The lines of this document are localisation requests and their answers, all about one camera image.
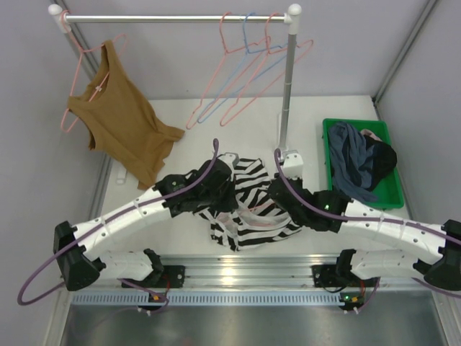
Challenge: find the pink hanger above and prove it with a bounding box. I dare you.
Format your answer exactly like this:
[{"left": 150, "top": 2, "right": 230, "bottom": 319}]
[
  {"left": 219, "top": 12, "right": 314, "bottom": 127},
  {"left": 215, "top": 202, "right": 290, "bottom": 229},
  {"left": 60, "top": 10, "right": 130, "bottom": 135},
  {"left": 186, "top": 12, "right": 264, "bottom": 130}
]

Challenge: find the black white striped tank top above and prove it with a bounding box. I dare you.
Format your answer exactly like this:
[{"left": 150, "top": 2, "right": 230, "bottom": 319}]
[{"left": 197, "top": 158, "right": 302, "bottom": 252}]

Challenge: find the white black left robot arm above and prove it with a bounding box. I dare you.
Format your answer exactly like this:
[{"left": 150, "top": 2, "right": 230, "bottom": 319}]
[{"left": 53, "top": 153, "right": 238, "bottom": 291}]

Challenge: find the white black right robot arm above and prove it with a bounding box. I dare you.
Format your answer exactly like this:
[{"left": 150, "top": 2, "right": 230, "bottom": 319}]
[{"left": 268, "top": 175, "right": 460, "bottom": 293}]

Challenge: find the brown tank top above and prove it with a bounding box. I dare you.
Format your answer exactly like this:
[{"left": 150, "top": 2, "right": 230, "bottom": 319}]
[{"left": 68, "top": 40, "right": 184, "bottom": 190}]

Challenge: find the pink hanger under brown top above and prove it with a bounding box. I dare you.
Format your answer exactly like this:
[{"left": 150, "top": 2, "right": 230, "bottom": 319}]
[{"left": 60, "top": 10, "right": 130, "bottom": 135}]

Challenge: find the blue grey garment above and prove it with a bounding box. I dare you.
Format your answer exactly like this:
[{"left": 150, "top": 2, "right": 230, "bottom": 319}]
[{"left": 328, "top": 122, "right": 378, "bottom": 203}]

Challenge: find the green plastic bin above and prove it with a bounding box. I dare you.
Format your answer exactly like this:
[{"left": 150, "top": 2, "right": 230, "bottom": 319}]
[{"left": 323, "top": 119, "right": 404, "bottom": 209}]

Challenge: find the black garment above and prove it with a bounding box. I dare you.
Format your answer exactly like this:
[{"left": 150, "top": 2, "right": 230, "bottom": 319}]
[{"left": 364, "top": 136, "right": 398, "bottom": 191}]

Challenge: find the pink garment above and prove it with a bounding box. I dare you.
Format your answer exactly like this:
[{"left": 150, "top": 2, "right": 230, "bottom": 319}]
[{"left": 360, "top": 129, "right": 382, "bottom": 144}]

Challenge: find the white clothes rack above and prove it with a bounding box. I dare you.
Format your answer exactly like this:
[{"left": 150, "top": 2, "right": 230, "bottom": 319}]
[{"left": 48, "top": 4, "right": 302, "bottom": 151}]

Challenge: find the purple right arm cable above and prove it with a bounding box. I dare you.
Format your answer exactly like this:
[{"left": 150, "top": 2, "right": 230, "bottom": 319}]
[{"left": 273, "top": 148, "right": 461, "bottom": 314}]

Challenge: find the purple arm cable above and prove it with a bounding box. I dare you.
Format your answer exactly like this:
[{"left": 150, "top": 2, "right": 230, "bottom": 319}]
[
  {"left": 17, "top": 138, "right": 220, "bottom": 314},
  {"left": 273, "top": 148, "right": 461, "bottom": 314}
]

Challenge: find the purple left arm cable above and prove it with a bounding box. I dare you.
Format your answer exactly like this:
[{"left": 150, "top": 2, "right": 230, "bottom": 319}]
[{"left": 17, "top": 138, "right": 220, "bottom": 314}]

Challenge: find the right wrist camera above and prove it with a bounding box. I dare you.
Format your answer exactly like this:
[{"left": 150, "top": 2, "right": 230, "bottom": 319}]
[{"left": 281, "top": 150, "right": 304, "bottom": 179}]

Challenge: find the white slotted cable duct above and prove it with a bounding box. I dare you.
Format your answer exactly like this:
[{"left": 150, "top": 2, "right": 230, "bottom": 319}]
[{"left": 71, "top": 291, "right": 345, "bottom": 307}]

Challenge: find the aluminium rail frame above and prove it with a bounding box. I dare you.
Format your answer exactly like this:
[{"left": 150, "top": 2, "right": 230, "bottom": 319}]
[{"left": 59, "top": 158, "right": 461, "bottom": 346}]

